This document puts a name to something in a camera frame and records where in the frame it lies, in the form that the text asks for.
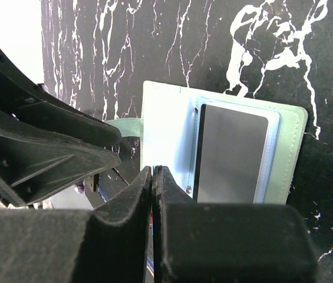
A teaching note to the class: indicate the dark grey card in holder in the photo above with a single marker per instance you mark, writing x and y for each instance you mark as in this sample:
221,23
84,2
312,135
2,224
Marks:
230,155

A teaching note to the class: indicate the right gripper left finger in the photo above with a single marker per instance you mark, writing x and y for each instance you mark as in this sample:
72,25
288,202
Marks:
108,244

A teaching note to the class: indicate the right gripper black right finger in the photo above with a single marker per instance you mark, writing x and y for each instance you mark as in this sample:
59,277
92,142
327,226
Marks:
219,242

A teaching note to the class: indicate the green card holder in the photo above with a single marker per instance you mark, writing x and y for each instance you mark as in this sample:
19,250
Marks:
171,120

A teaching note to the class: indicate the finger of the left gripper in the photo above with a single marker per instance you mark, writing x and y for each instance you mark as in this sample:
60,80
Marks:
36,164
31,104

